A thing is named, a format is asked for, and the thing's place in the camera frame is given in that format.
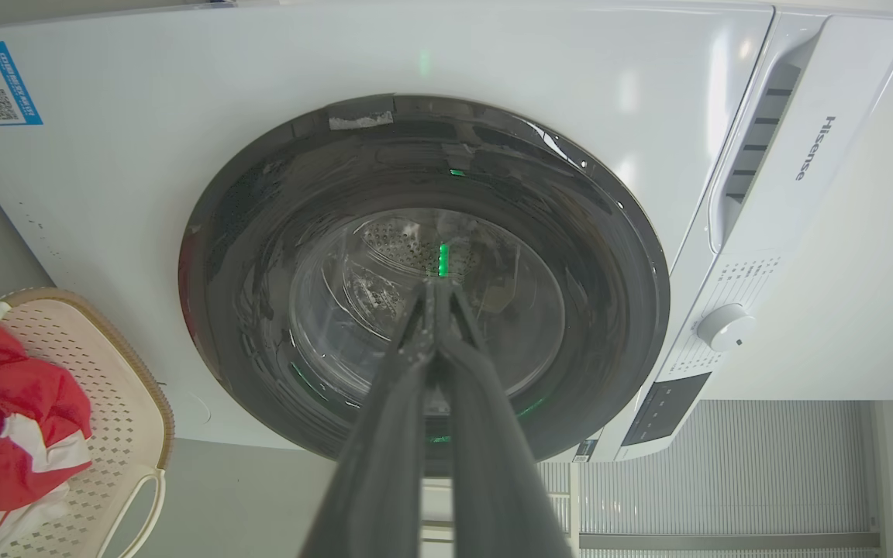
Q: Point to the dark round washing machine door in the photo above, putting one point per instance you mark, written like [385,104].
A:
[276,256]

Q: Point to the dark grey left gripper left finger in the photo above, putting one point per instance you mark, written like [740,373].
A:
[384,465]

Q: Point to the white Hisense washing machine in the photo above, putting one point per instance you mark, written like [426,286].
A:
[144,194]

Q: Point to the red and white garment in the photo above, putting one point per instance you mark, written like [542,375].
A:
[5,434]

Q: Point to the white washing machine control knob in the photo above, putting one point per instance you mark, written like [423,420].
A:
[725,326]

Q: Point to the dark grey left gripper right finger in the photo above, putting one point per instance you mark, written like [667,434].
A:
[493,473]

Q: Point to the cream perforated laundry basket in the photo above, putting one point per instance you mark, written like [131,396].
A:
[117,434]

